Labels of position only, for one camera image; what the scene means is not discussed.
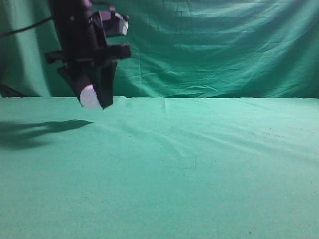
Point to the white golf ball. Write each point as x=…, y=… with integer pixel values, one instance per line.
x=88, y=98

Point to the green backdrop curtain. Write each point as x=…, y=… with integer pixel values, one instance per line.
x=180, y=48

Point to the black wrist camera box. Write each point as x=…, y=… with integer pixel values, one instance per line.
x=109, y=23

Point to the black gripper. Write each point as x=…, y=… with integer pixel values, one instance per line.
x=79, y=42

